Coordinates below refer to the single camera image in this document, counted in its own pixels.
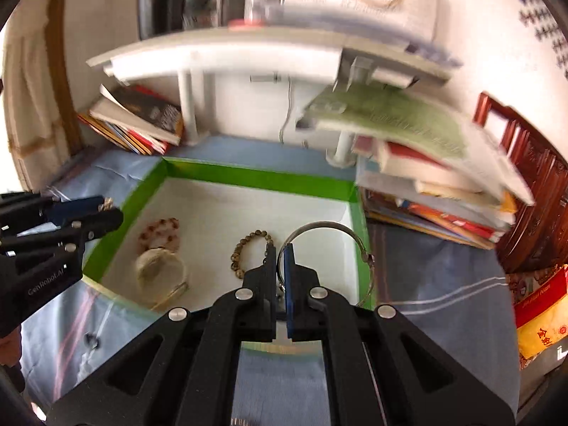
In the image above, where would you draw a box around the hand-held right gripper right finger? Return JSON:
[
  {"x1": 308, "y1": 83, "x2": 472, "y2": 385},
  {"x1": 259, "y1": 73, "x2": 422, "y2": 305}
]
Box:
[{"x1": 0, "y1": 208, "x2": 124, "y2": 260}]

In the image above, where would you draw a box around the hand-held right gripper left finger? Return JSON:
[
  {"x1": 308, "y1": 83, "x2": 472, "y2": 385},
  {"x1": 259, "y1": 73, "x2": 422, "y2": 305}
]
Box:
[{"x1": 0, "y1": 192, "x2": 114, "y2": 237}]

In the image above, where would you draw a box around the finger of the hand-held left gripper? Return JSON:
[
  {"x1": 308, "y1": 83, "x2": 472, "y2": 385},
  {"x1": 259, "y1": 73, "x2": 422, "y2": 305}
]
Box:
[
  {"x1": 47, "y1": 244, "x2": 278, "y2": 426},
  {"x1": 284, "y1": 243, "x2": 515, "y2": 426}
]

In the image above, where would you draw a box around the pink bead bracelet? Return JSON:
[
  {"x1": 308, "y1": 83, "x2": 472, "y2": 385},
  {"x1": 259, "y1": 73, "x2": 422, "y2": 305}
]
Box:
[{"x1": 138, "y1": 217, "x2": 180, "y2": 249}]

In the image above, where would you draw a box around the brown bead bracelet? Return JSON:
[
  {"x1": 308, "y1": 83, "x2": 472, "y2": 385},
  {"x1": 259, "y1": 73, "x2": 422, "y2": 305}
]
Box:
[{"x1": 230, "y1": 229, "x2": 275, "y2": 280}]

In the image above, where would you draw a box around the white wrist watch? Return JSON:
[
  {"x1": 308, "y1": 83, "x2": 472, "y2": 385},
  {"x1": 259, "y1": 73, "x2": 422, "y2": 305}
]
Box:
[{"x1": 134, "y1": 248, "x2": 189, "y2": 309}]

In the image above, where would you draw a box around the silver bangle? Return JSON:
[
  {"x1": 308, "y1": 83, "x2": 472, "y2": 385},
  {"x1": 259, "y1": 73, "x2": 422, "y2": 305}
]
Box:
[{"x1": 276, "y1": 221, "x2": 376, "y2": 307}]

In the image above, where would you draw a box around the green cardboard box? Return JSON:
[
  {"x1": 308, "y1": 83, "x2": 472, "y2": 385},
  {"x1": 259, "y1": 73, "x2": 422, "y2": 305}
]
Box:
[{"x1": 82, "y1": 156, "x2": 376, "y2": 358}]

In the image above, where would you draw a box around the small stack of books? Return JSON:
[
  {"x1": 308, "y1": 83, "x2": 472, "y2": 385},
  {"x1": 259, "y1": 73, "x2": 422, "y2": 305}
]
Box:
[{"x1": 77, "y1": 84, "x2": 185, "y2": 156}]

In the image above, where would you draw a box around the beige curtain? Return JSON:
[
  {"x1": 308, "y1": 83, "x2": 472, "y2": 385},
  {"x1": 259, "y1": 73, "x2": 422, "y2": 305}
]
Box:
[{"x1": 2, "y1": 22, "x2": 81, "y2": 191}]

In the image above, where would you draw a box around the blue striped cloth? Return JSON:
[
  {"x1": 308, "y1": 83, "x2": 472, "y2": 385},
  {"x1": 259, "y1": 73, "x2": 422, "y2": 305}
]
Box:
[{"x1": 20, "y1": 135, "x2": 520, "y2": 426}]

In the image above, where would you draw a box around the large stack of books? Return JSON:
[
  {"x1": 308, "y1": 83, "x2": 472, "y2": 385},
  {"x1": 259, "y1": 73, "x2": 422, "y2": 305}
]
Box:
[{"x1": 295, "y1": 84, "x2": 535, "y2": 249}]

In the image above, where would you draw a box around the white desk shelf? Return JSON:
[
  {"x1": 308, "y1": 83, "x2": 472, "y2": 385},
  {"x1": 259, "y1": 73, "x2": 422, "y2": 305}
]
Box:
[{"x1": 86, "y1": 27, "x2": 464, "y2": 167}]

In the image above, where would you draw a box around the black tumbler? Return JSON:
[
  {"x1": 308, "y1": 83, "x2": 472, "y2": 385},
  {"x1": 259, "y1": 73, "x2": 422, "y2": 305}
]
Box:
[{"x1": 138, "y1": 0, "x2": 188, "y2": 38}]

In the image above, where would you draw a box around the yellow and red bag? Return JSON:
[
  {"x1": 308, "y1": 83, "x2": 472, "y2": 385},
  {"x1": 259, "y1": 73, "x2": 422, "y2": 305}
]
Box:
[{"x1": 506, "y1": 264, "x2": 568, "y2": 371}]

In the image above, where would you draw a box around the clear plastic folder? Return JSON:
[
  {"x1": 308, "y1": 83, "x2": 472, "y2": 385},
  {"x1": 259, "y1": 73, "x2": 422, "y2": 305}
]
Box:
[{"x1": 262, "y1": 2, "x2": 464, "y2": 69}]

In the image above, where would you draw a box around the red wooden chair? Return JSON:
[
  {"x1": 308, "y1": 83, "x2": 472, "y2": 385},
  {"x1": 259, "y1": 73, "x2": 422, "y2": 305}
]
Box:
[{"x1": 473, "y1": 92, "x2": 568, "y2": 273}]

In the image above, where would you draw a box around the white cable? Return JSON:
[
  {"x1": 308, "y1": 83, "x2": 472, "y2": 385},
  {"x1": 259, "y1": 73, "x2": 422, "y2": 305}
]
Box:
[{"x1": 279, "y1": 75, "x2": 297, "y2": 143}]

